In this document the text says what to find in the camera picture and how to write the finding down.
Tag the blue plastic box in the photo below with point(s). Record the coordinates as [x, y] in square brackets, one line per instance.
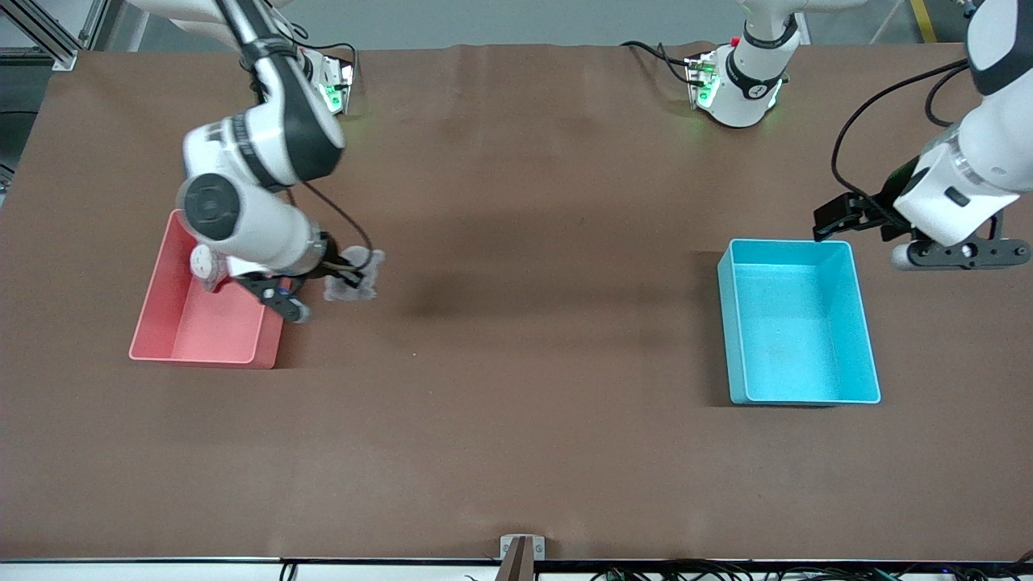
[799, 347]

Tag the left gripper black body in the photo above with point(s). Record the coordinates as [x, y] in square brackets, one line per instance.
[889, 197]

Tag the white table edge strip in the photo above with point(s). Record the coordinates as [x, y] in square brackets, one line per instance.
[121, 571]

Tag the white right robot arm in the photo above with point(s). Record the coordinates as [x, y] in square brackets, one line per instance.
[242, 226]

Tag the grey metal bracket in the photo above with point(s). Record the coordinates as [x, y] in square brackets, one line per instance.
[508, 545]

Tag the plain grey plush toy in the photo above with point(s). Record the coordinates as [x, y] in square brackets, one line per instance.
[355, 295]

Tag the silver base connector panel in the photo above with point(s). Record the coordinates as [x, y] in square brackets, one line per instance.
[340, 85]

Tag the brown table mat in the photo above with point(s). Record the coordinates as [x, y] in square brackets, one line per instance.
[516, 452]

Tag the aluminium frame post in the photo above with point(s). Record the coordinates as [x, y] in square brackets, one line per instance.
[95, 20]

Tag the pink plastic box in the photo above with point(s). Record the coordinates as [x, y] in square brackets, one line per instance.
[202, 335]

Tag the aluminium frame profile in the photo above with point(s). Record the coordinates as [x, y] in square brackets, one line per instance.
[48, 40]

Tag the grey plush toy white belly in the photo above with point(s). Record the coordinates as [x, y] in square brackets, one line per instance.
[203, 262]

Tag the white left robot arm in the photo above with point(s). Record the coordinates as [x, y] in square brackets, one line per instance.
[993, 145]

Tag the brown camera post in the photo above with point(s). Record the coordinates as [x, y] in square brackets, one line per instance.
[516, 565]

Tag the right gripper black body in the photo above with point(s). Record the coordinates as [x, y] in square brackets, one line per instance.
[332, 257]

